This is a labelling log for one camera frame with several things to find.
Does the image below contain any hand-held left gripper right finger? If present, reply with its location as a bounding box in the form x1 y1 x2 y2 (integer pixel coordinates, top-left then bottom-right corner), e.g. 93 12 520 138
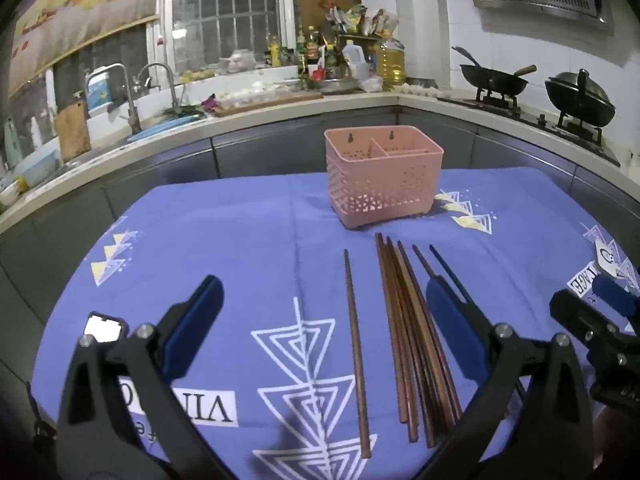
415 280 596 480

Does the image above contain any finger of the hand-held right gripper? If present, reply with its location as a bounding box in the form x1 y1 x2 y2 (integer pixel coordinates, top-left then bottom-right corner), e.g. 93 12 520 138
595 276 640 318
550 290 626 356

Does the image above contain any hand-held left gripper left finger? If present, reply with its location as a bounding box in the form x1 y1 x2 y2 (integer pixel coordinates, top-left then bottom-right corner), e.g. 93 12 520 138
56 275 236 480

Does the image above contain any pink plastic utensil basket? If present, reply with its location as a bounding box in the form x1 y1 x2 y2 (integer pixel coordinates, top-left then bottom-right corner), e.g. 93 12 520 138
324 125 445 231

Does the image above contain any purple printed tablecloth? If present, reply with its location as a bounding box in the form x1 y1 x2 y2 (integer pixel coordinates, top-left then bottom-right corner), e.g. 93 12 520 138
30 167 640 480

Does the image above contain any blue plastic tray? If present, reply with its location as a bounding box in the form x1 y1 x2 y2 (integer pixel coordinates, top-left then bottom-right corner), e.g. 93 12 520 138
126 114 207 143

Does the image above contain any black pot with lid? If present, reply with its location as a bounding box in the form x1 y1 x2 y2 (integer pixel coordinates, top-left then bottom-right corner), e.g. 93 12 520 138
544 68 617 129

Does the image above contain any gas stove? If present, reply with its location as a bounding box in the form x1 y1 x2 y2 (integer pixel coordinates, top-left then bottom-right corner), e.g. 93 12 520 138
439 86 622 167

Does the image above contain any upright wooden cutting board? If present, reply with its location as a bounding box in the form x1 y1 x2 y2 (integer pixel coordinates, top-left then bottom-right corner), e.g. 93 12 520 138
54 101 93 162

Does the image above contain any flat wooden cutting board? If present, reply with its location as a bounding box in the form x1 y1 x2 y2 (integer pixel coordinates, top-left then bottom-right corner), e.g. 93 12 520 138
214 89 324 119

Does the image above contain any blue and white soap pack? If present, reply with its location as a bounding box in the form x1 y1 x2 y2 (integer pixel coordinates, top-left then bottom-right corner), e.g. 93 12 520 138
86 71 112 112

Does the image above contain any metal basin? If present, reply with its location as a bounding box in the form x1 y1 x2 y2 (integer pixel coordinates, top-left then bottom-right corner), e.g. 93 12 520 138
319 76 362 97

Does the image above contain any large yellow oil bottle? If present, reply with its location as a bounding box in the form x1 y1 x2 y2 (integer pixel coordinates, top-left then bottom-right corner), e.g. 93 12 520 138
374 34 407 87

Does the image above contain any black ladle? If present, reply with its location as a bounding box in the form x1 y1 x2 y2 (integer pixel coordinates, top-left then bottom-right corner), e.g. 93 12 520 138
451 45 485 69

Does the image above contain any white plastic jug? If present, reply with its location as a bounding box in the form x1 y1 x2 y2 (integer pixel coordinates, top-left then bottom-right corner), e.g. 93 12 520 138
342 41 367 79

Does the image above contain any cluster of condiment bottles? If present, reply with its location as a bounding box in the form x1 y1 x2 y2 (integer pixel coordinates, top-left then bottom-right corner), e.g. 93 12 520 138
264 25 342 82

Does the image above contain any barred window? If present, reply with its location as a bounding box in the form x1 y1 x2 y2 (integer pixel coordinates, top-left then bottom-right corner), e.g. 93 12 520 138
160 0 297 70

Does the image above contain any pile of food bags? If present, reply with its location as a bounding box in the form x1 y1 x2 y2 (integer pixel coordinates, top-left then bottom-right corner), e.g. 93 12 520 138
320 2 401 37

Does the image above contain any black wok with wooden handle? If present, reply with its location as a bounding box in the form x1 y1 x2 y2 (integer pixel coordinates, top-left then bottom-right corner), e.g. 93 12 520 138
459 62 539 100

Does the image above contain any colourful printed wall cloth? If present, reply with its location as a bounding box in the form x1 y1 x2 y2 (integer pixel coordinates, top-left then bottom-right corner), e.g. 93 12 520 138
9 0 162 97

